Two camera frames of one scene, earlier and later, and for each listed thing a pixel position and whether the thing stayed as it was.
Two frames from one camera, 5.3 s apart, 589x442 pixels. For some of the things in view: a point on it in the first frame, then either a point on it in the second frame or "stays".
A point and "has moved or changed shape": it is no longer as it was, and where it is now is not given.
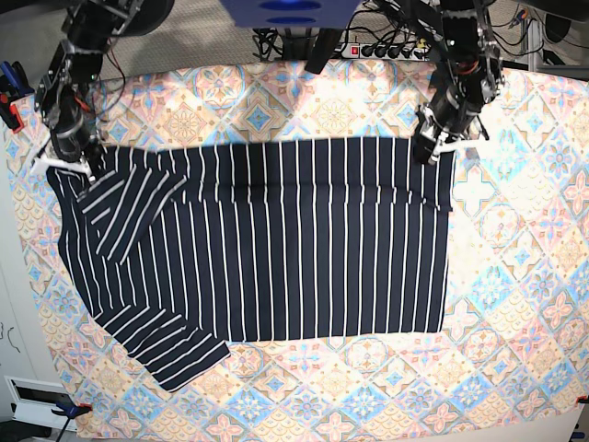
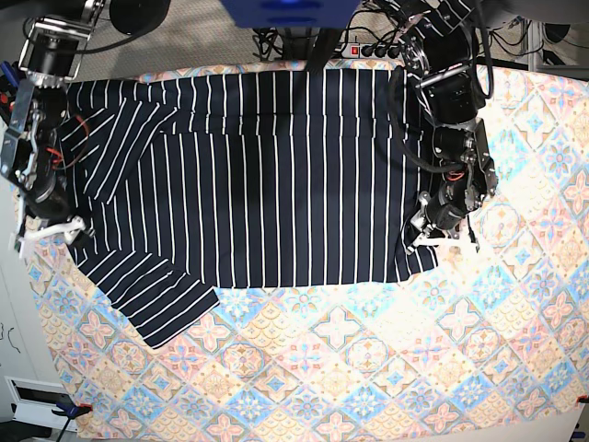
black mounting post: [322, 49] stays
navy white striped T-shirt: [175, 248] has moved or changed shape
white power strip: [377, 51] stays
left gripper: [73, 138] -> [51, 201]
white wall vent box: [34, 401] stays
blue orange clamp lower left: [72, 412] stays
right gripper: [451, 113] -> [444, 210]
